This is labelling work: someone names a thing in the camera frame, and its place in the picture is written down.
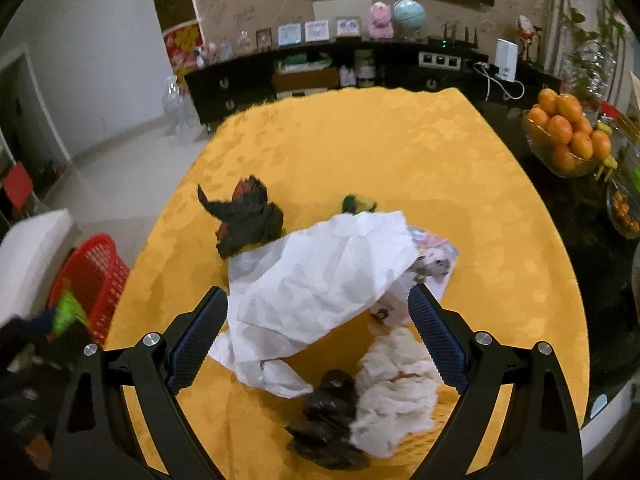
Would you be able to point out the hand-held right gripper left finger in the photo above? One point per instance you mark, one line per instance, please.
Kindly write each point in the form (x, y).
(200, 332)

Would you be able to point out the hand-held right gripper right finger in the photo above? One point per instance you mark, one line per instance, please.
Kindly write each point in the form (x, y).
(437, 340)

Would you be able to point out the white cloth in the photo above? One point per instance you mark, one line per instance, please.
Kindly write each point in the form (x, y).
(395, 400)

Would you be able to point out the red plastic basket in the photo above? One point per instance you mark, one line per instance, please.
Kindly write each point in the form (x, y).
(100, 270)

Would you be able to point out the white paper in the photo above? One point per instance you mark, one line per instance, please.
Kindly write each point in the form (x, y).
(310, 285)

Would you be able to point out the shiny black plastic bag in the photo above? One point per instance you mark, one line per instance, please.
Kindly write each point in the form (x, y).
(327, 410)

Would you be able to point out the green and yellow sponge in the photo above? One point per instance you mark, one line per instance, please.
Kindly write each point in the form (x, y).
(352, 203)

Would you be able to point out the white chair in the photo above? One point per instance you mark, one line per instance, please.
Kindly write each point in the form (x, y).
(30, 250)

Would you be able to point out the yellow patterned tablecloth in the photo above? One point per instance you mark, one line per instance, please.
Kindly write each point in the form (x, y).
(350, 150)

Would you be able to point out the glass fruit bowl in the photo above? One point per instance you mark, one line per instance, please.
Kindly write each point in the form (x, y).
(570, 169)

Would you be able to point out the small glass bowl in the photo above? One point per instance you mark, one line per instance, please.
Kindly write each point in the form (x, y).
(625, 210)

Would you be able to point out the large clear plastic bottle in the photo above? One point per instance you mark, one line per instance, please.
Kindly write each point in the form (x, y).
(177, 105)

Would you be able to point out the red chair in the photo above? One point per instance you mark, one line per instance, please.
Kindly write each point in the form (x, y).
(17, 185)

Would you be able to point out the black television cabinet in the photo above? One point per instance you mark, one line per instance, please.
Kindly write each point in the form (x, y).
(220, 95)

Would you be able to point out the pile of oranges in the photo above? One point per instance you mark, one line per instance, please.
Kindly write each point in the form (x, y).
(560, 130)

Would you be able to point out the brown box in cabinet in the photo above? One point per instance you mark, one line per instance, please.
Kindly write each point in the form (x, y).
(305, 82)

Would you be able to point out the white socket panel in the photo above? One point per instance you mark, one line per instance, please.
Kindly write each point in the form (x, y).
(440, 60)

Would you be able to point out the glass jar in cabinet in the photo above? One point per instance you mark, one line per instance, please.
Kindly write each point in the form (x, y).
(365, 65)

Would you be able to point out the white upright device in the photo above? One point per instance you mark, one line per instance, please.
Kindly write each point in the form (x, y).
(506, 60)

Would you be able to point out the red and gold poster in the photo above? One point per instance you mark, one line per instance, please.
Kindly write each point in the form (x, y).
(182, 42)

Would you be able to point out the clear glass ornament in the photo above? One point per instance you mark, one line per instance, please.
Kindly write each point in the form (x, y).
(245, 42)

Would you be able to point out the black router with antennas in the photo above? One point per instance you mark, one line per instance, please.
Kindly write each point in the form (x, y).
(450, 40)

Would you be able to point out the glass flower vase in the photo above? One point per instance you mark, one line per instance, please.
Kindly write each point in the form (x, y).
(595, 72)

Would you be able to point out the red and white figurine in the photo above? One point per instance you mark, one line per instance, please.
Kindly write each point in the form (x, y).
(525, 32)

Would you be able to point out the pink plush toy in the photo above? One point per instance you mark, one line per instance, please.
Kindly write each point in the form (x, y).
(381, 20)

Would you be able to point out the pale blue globe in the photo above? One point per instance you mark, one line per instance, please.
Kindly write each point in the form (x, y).
(409, 16)

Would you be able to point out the white rectangular panel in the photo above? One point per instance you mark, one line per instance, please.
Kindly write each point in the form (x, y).
(340, 7)

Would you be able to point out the small brown photo frame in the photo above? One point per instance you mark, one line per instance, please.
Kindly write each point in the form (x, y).
(264, 39)

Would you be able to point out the white photo frame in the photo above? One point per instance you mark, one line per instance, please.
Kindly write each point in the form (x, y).
(348, 26)

